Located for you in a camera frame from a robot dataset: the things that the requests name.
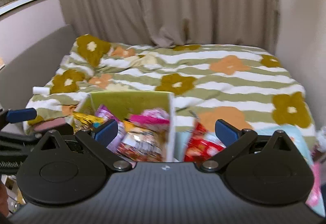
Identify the pink white strawberry snack bag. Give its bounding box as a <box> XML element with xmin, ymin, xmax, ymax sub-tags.
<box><xmin>128</xmin><ymin>108</ymin><xmax>170</xmax><ymax>132</ymax></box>

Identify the gold black snack bag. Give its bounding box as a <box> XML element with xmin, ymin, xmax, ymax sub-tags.
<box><xmin>72</xmin><ymin>111</ymin><xmax>105</xmax><ymax>132</ymax></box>

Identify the white orange chips bag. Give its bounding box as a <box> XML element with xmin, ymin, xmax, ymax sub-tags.
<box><xmin>117</xmin><ymin>120</ymin><xmax>167</xmax><ymax>162</ymax></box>

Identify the green striped flower blanket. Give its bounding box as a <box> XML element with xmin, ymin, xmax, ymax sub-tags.
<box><xmin>23</xmin><ymin>34</ymin><xmax>316</xmax><ymax>147</ymax></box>

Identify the green storage box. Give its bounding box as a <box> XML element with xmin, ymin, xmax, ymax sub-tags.
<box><xmin>75</xmin><ymin>90</ymin><xmax>176</xmax><ymax>162</ymax></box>

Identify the purple snack bag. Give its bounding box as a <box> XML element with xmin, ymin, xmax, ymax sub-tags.
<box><xmin>92</xmin><ymin>104</ymin><xmax>126</xmax><ymax>152</ymax></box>

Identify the light blue daisy tablecloth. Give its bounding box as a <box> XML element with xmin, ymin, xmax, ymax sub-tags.
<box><xmin>173</xmin><ymin>124</ymin><xmax>326</xmax><ymax>218</ymax></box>

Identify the beige curtain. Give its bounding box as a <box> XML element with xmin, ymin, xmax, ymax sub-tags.
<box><xmin>60</xmin><ymin>0</ymin><xmax>280</xmax><ymax>53</ymax></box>

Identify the grey bed headboard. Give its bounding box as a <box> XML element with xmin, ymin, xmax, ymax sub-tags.
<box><xmin>1</xmin><ymin>25</ymin><xmax>77</xmax><ymax>109</ymax></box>

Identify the red snack bag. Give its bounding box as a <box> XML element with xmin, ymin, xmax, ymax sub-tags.
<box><xmin>183</xmin><ymin>121</ymin><xmax>225</xmax><ymax>163</ymax></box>

